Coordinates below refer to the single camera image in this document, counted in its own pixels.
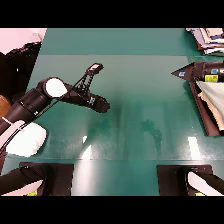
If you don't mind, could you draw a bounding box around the dark brown garment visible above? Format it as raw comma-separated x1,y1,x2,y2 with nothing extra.
188,79,222,138

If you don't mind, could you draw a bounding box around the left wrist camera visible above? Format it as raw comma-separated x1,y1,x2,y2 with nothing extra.
73,62,105,98

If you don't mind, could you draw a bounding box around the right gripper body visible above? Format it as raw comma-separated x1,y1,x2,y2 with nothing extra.
171,61,202,82

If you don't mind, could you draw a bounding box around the heap of clothes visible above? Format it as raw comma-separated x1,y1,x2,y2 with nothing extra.
185,27,224,56

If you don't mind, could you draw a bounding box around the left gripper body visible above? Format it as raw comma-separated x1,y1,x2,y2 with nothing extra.
69,87,111,115

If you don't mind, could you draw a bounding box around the beige garment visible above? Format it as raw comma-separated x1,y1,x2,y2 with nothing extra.
197,91,224,132

